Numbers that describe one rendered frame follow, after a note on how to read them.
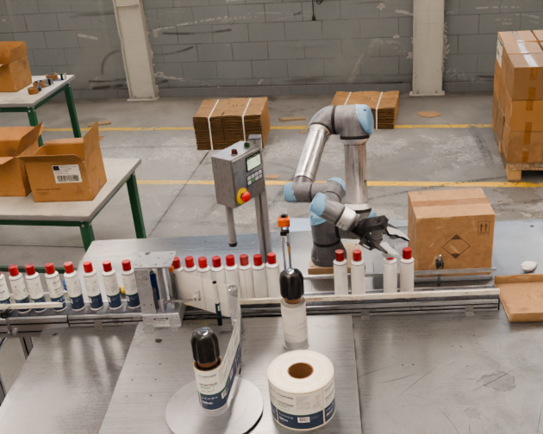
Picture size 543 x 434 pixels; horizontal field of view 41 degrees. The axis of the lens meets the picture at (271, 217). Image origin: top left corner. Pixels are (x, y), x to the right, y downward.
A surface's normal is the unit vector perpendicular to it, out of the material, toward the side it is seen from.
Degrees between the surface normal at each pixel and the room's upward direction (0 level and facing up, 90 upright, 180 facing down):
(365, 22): 90
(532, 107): 87
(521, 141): 87
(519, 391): 0
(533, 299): 0
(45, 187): 90
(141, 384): 0
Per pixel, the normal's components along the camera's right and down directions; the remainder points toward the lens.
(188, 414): -0.08, -0.89
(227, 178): -0.61, 0.41
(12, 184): -0.17, 0.45
